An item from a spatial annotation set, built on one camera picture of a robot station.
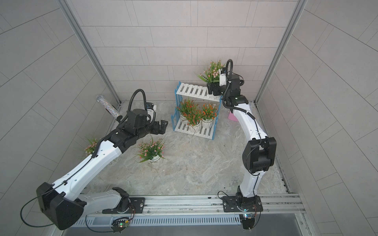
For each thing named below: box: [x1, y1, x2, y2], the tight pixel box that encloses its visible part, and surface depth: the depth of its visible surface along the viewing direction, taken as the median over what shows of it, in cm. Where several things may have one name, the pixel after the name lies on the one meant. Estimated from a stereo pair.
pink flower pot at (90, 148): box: [84, 135, 98, 156], surface depth 77 cm
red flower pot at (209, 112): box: [201, 103, 219, 128], surface depth 93 cm
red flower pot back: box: [177, 99, 199, 125], surface depth 93 cm
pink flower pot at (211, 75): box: [193, 58, 225, 92], surface depth 75 cm
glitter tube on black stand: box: [96, 94, 123, 123], surface depth 85 cm
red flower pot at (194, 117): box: [186, 108, 203, 133], surface depth 91 cm
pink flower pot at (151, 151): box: [132, 134, 167, 164], surface depth 79 cm
